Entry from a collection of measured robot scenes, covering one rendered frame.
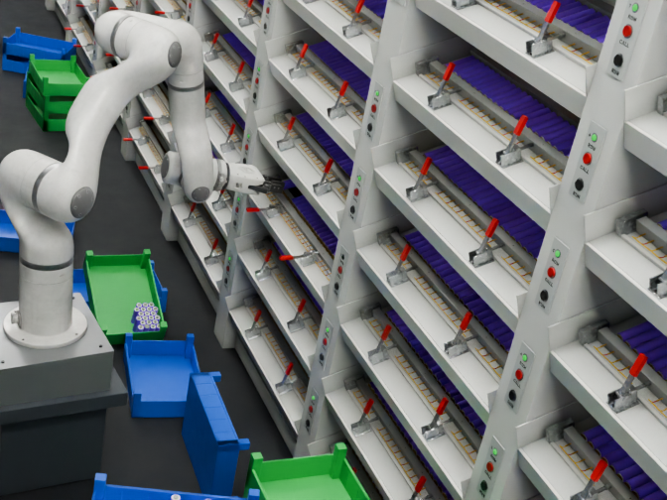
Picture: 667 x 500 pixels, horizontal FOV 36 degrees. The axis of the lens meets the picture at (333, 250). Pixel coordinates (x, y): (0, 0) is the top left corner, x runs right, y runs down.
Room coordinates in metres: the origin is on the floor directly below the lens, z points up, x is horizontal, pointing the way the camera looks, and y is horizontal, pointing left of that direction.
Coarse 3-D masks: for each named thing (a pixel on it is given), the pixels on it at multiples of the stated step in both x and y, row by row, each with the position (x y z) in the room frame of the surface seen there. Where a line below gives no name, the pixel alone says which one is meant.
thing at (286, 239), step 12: (276, 168) 2.73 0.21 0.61; (288, 192) 2.67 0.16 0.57; (252, 204) 2.67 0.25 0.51; (264, 204) 2.62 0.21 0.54; (264, 216) 2.56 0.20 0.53; (276, 216) 2.55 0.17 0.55; (276, 228) 2.50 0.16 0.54; (288, 228) 2.49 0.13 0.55; (276, 240) 2.49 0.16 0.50; (288, 240) 2.43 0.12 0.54; (288, 252) 2.39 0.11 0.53; (300, 252) 2.38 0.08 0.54; (300, 264) 2.32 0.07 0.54; (312, 264) 2.32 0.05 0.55; (300, 276) 2.33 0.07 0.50; (312, 276) 2.27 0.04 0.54; (324, 276) 2.27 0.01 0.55; (312, 288) 2.24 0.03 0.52; (324, 288) 2.15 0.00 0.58; (324, 300) 2.17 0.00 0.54
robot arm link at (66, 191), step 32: (128, 32) 2.24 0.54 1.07; (160, 32) 2.23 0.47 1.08; (128, 64) 2.17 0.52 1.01; (160, 64) 2.19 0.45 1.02; (96, 96) 2.13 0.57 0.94; (128, 96) 2.18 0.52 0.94; (96, 128) 2.10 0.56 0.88; (96, 160) 2.07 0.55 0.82; (64, 192) 1.96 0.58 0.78; (96, 192) 2.04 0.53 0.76
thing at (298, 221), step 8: (272, 192) 2.66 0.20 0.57; (272, 200) 2.62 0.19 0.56; (280, 200) 2.59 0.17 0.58; (288, 208) 2.55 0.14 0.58; (288, 216) 2.53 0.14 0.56; (296, 216) 2.50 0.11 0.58; (288, 224) 2.49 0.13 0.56; (296, 224) 2.49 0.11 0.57; (304, 224) 2.46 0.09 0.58; (304, 232) 2.43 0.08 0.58; (312, 232) 2.42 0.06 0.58; (312, 240) 2.39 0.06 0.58; (320, 248) 2.35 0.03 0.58; (320, 256) 2.33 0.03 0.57; (328, 256) 2.31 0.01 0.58; (328, 264) 2.28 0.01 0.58
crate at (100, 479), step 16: (96, 480) 1.46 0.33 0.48; (96, 496) 1.46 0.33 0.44; (112, 496) 1.48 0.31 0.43; (128, 496) 1.48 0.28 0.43; (144, 496) 1.48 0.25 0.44; (160, 496) 1.49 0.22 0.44; (192, 496) 1.50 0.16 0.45; (208, 496) 1.50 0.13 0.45; (224, 496) 1.51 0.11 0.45; (256, 496) 1.50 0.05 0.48
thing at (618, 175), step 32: (608, 32) 1.53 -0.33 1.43; (640, 32) 1.48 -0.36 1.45; (640, 64) 1.46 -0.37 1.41; (608, 96) 1.50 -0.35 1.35; (608, 128) 1.48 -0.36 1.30; (576, 160) 1.52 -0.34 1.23; (608, 160) 1.46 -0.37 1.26; (640, 160) 1.48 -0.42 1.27; (608, 192) 1.46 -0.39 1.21; (640, 192) 1.49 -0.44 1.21; (576, 224) 1.48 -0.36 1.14; (544, 256) 1.52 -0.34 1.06; (576, 256) 1.46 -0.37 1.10; (576, 288) 1.46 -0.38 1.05; (608, 288) 1.49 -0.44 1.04; (544, 320) 1.48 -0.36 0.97; (512, 352) 1.53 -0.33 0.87; (544, 352) 1.46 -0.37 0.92; (544, 384) 1.46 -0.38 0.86; (512, 416) 1.49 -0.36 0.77; (480, 448) 1.53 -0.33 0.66; (512, 448) 1.46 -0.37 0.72; (512, 480) 1.46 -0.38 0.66
